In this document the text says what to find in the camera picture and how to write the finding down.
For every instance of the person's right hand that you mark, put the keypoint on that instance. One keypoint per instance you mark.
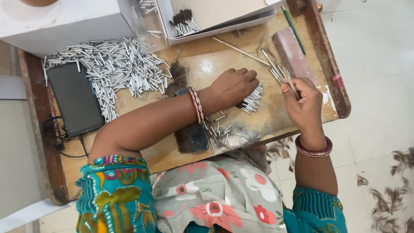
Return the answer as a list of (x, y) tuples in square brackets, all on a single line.
[(305, 108)]

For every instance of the person's left hand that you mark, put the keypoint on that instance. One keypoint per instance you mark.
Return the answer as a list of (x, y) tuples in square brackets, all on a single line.
[(231, 89)]

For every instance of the person's left fingers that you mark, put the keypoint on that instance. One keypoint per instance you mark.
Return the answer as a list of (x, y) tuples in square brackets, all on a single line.
[(250, 81)]

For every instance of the thin silver-tipped brush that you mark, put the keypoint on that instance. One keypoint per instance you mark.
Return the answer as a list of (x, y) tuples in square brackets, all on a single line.
[(276, 77), (282, 71), (271, 62)]

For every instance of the small pile of filled ferrules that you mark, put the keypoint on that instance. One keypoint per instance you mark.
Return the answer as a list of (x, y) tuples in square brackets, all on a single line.
[(253, 101)]

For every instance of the thin wooden stick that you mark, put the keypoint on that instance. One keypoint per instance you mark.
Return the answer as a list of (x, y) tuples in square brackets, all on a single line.
[(241, 51)]

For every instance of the wooden work table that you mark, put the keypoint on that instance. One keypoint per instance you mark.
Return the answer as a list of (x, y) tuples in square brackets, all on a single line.
[(210, 61)]

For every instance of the pink stone block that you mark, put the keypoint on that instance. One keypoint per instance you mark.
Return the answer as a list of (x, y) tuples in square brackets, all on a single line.
[(292, 55)]

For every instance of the red beaded bangles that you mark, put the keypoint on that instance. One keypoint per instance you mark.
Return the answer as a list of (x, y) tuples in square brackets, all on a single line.
[(196, 105)]

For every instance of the scattered loose metal ferrules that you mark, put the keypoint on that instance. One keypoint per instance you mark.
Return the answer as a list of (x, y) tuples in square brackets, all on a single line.
[(217, 131)]

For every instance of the brown hair bundle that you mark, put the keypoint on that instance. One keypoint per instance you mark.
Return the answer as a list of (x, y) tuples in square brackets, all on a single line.
[(176, 77)]

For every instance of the open white cardboard box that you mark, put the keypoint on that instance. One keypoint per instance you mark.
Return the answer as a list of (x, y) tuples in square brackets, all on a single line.
[(220, 13)]

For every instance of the brown hair clippings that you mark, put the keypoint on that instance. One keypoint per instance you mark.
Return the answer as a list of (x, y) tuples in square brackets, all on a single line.
[(388, 197), (280, 152)]

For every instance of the pink tape scrap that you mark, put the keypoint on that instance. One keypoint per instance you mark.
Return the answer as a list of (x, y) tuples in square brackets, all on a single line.
[(338, 81)]

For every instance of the bundle of dark-tipped brush heads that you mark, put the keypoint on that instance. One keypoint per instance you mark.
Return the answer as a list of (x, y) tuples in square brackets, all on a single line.
[(183, 22)]

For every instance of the maroon beaded bangles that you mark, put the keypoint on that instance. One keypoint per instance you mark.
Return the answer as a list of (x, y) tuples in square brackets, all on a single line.
[(313, 152)]

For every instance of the grey floral cloth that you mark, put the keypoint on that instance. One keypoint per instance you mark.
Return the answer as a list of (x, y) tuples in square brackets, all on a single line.
[(223, 194)]

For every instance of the clear plastic bag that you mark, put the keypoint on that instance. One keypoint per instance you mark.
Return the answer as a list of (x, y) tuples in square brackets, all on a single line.
[(145, 19)]

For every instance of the large heap of silver tubes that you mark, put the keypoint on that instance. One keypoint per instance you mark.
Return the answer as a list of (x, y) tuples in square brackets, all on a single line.
[(119, 68)]

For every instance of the black smartphone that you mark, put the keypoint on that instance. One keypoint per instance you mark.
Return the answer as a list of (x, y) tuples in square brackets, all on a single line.
[(75, 98)]

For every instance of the teal patterned garment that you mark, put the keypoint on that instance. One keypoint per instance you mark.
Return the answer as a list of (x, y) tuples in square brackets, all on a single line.
[(113, 194)]

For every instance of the closed white cardboard box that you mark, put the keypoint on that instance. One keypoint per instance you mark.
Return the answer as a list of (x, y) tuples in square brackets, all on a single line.
[(64, 26)]

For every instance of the brown clay pot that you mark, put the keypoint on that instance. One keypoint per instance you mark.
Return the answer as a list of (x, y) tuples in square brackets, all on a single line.
[(38, 2)]

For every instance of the white plank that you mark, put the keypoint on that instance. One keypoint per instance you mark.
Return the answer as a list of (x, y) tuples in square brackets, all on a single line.
[(29, 215)]

